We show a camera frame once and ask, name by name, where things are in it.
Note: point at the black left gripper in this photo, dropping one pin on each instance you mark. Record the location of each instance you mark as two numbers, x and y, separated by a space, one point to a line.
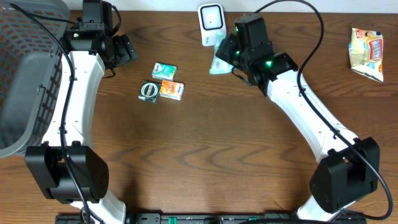
127 50

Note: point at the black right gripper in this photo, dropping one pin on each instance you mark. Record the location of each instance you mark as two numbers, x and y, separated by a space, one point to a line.
221 52

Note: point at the mint green wipes pack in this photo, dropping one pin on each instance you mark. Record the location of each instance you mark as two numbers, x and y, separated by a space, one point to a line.
219 66

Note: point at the teal Kleenex tissue pack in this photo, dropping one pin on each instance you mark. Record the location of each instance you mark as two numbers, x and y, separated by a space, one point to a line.
164 71

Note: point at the dark green round-logo packet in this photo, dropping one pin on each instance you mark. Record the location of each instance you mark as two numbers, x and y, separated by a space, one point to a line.
150 91

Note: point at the orange Kleenex tissue pack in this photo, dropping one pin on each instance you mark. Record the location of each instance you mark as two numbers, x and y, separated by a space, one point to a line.
172 90

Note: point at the cream snack bag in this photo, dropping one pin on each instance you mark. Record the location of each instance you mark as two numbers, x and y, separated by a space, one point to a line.
366 53

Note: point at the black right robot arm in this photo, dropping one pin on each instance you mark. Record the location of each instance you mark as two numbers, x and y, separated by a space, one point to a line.
347 165

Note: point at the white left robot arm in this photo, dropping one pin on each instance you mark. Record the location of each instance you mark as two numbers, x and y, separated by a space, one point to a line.
64 165

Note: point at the white barcode scanner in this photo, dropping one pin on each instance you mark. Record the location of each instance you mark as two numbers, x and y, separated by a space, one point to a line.
212 23

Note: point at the dark grey plastic basket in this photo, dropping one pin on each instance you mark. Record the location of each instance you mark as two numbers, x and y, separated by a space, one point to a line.
31 66

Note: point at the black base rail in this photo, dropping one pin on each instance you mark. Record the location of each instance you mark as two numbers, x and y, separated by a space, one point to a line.
156 218

